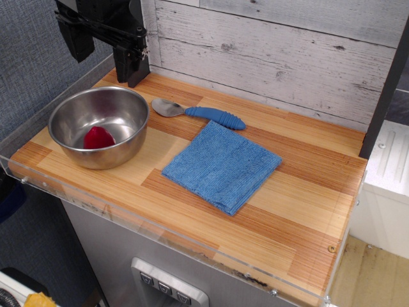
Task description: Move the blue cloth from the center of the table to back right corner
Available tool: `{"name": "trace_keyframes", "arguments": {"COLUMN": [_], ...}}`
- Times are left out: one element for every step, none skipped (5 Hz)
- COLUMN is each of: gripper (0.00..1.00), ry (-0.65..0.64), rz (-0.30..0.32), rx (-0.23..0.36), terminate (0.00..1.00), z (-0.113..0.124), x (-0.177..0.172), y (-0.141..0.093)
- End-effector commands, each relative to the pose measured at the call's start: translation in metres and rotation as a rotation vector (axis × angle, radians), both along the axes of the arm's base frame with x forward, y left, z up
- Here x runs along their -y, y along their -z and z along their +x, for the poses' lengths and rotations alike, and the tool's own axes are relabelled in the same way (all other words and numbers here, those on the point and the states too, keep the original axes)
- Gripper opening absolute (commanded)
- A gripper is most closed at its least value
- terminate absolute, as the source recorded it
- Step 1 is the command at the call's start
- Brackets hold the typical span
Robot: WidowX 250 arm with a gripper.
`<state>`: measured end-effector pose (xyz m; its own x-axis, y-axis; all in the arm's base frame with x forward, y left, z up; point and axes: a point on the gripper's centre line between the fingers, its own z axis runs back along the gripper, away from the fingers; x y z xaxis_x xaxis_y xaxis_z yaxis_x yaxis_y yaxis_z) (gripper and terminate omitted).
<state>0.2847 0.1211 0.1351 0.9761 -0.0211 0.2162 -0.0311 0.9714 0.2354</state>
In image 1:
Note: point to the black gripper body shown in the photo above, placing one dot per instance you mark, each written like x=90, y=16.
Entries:
x=108, y=21

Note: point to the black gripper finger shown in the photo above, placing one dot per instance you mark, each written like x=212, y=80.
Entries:
x=79, y=42
x=127, y=64

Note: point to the blue handled metal spoon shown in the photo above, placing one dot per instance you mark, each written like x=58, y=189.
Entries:
x=167, y=108

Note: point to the blue cloth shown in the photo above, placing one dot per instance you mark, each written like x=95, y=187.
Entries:
x=222, y=167

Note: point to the yellow black object corner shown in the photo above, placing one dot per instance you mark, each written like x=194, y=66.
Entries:
x=32, y=300

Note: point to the stainless steel bowl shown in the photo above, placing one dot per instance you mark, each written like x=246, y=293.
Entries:
x=123, y=112

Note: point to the red plastic toy fruit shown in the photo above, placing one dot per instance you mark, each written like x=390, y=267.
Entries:
x=98, y=137

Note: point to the stainless steel cabinet front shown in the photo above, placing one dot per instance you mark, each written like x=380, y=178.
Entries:
x=232, y=265

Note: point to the silver dispenser button panel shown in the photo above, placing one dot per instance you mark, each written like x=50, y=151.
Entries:
x=160, y=288

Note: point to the clear acrylic table guard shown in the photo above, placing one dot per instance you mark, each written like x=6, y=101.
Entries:
x=286, y=239

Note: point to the white side cabinet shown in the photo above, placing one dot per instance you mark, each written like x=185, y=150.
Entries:
x=380, y=217

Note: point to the dark left frame post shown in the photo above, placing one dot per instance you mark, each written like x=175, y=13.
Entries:
x=139, y=67

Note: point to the dark frame post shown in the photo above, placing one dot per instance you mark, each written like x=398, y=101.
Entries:
x=139, y=67
x=382, y=107

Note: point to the dark right frame post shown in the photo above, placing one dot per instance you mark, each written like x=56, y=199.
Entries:
x=382, y=107

